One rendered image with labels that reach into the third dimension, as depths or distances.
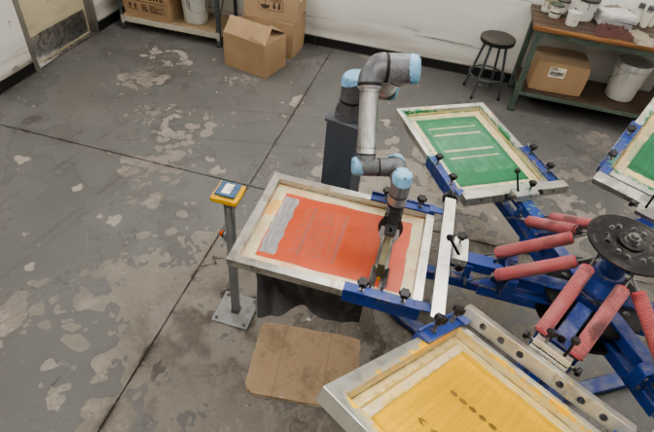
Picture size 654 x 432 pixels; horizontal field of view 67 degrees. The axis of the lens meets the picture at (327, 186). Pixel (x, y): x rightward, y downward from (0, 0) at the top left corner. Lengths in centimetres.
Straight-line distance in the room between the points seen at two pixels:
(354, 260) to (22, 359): 191
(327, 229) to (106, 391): 146
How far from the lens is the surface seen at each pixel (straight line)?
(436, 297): 194
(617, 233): 210
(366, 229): 223
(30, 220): 392
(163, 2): 599
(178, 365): 294
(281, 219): 222
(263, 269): 199
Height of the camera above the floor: 253
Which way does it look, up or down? 41 degrees down
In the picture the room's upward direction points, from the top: 6 degrees clockwise
